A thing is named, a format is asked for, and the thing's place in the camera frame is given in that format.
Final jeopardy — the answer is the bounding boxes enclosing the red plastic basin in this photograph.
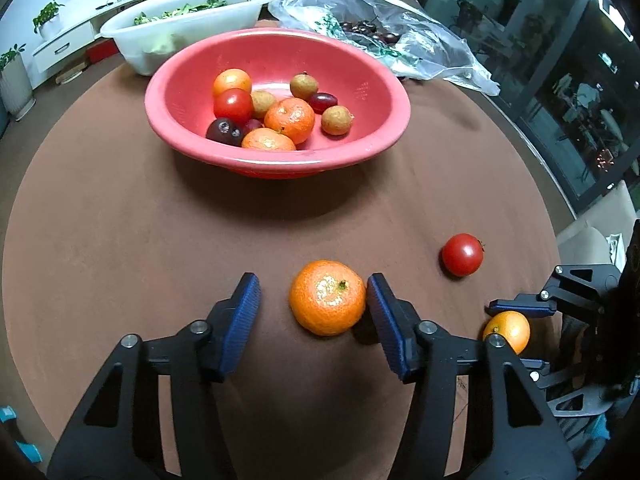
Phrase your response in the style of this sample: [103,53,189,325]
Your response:
[144,28,412,180]

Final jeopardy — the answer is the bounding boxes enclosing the small plant in white pot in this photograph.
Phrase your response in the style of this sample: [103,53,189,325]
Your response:
[32,0,66,41]

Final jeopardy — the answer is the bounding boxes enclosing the plant in tall white pot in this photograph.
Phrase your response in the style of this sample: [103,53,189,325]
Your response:
[0,44,37,122]

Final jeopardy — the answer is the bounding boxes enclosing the green leafy vegetables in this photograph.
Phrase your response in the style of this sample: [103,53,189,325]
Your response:
[132,0,231,26]

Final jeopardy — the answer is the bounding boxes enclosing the smooth round orange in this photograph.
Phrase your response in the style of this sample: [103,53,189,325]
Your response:
[212,68,252,98]
[482,310,531,356]

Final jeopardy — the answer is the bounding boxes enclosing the beige chair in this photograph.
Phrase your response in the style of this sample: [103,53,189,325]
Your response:
[556,180,640,266]

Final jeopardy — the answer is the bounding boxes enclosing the bumpy orange mandarin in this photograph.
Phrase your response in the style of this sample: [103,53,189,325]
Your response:
[241,127,297,152]
[263,97,316,145]
[289,259,367,337]

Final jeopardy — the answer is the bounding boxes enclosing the clear plastic bag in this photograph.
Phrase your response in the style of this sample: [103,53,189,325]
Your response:
[268,0,501,97]

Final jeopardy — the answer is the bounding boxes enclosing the red box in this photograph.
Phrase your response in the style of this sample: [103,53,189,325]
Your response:
[87,42,121,63]

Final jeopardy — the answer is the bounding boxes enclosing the dark purple plum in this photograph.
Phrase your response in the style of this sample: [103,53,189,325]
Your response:
[205,117,246,147]

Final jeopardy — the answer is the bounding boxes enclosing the dark red plum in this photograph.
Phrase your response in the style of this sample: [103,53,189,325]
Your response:
[306,92,338,114]

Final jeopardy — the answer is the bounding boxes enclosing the glass door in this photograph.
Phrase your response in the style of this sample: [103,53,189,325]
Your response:
[415,0,640,201]

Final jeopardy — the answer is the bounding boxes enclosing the white plastic basin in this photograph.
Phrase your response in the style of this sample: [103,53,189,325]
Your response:
[100,0,277,77]

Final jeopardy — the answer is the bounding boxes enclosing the white television stand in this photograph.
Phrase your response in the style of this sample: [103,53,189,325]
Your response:
[32,0,306,73]

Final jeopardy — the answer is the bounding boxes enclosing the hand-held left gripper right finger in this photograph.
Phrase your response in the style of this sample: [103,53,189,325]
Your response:
[366,273,578,480]

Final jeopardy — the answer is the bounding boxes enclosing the pile of dark cherries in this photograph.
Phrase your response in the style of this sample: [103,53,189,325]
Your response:
[339,17,401,46]

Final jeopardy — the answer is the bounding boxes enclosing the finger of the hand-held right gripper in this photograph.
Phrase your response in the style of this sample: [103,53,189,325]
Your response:
[520,357,621,417]
[485,264,623,321]

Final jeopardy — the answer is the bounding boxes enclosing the red tomato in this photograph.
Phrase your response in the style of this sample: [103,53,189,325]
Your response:
[441,232,485,277]
[213,88,254,122]

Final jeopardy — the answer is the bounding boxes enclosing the brown longan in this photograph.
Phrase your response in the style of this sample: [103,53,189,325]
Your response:
[289,73,319,101]
[249,90,278,120]
[320,105,355,136]

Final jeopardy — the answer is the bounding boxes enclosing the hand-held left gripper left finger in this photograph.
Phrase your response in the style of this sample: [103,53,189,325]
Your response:
[46,272,262,480]

